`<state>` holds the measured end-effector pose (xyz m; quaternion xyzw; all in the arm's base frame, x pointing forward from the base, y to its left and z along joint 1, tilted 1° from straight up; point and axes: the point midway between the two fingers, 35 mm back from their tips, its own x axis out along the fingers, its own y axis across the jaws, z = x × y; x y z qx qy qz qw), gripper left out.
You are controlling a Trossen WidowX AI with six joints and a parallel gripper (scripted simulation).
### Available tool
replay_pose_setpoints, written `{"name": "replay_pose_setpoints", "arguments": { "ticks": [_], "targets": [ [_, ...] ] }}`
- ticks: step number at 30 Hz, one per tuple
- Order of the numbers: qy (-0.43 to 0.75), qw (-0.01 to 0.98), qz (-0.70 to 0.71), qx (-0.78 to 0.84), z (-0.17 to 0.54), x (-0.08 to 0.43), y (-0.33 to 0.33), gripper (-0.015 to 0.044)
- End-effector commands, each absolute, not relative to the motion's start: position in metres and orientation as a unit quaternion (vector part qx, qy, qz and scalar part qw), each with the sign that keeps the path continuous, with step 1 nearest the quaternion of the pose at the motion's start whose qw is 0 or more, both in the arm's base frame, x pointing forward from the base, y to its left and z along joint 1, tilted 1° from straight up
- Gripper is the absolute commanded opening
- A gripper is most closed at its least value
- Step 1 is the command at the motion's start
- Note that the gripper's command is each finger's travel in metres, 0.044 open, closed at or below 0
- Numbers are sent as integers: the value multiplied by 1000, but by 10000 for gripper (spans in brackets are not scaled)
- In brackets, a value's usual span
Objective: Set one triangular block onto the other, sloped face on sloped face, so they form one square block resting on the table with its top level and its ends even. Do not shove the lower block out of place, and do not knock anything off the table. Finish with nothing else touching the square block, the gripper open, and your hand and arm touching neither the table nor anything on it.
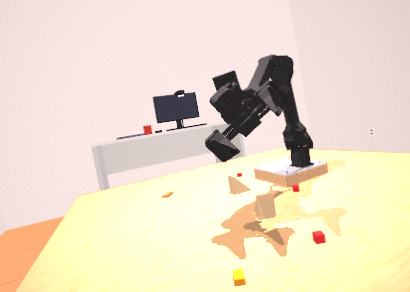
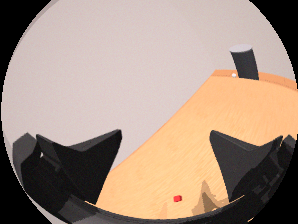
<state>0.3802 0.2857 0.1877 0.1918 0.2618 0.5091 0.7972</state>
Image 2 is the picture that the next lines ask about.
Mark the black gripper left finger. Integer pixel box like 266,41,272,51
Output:
36,129,122,205

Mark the small red block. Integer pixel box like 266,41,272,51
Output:
173,194,182,202

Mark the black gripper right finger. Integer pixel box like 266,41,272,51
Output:
209,131,283,202

